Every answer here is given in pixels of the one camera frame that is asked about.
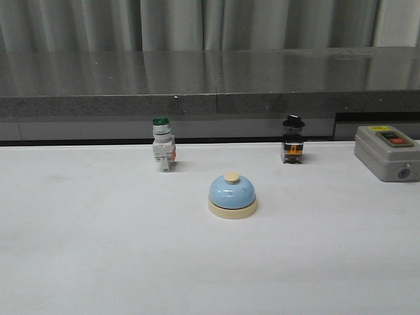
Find grey granite counter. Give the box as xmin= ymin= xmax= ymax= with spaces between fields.
xmin=1 ymin=47 xmax=419 ymax=144

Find grey curtain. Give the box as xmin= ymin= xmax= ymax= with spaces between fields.
xmin=1 ymin=1 xmax=419 ymax=53

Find green pushbutton switch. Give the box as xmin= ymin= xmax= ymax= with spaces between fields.
xmin=152 ymin=117 xmax=177 ymax=172

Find grey on-off switch box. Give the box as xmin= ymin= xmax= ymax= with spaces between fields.
xmin=354 ymin=125 xmax=419 ymax=182

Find blue call bell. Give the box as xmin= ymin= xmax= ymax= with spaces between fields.
xmin=208 ymin=172 xmax=258 ymax=220

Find black rotary selector switch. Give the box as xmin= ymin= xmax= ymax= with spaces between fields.
xmin=281 ymin=115 xmax=305 ymax=163

